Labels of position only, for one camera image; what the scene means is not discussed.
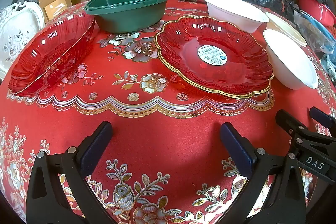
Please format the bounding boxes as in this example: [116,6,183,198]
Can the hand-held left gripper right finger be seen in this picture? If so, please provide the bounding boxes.
[220,122,306,224]

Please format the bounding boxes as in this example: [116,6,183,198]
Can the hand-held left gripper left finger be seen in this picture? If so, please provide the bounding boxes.
[26,121,116,224]

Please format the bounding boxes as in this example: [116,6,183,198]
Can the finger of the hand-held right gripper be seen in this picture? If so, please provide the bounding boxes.
[276,109,315,146]
[310,107,336,133]

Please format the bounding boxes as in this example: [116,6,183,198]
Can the white foam bowl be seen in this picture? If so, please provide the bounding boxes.
[263,29,319,90]
[201,0,270,34]

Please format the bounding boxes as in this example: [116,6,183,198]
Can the cream ribbed plastic bowl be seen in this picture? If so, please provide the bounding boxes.
[265,12,307,47]

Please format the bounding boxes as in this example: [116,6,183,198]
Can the red glass plate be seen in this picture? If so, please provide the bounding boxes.
[8,13,95,97]

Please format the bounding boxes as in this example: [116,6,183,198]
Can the red plate with sticker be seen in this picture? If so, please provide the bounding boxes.
[154,15,275,100]

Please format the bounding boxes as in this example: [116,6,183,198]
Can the green plastic bowl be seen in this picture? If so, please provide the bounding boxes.
[84,0,173,33]

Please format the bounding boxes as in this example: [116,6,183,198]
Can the red floral tablecloth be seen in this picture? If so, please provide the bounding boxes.
[0,0,336,224]

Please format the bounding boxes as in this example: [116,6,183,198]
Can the blue plastic bag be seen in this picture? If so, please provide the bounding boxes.
[299,10,336,52]

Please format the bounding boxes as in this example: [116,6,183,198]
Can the clear plastic bag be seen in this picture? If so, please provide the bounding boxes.
[293,10,336,54]

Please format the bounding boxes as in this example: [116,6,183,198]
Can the red plastic basin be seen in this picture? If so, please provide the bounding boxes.
[297,0,336,26]

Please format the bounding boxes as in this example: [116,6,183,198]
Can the white ornate chair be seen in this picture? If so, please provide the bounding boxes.
[0,1,46,80]

